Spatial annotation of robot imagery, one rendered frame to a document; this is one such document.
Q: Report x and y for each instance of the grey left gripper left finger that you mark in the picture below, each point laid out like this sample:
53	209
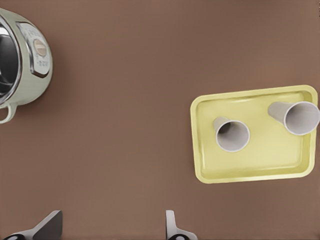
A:
46	226

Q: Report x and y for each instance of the pale yellow rectangular tray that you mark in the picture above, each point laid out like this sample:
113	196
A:
252	162

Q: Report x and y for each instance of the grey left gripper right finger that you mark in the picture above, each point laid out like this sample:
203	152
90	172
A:
172	226

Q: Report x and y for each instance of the white paper cup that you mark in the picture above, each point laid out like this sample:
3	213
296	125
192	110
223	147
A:
298	118
232	136

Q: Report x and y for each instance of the pale green rice cooker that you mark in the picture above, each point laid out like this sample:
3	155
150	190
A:
25	65

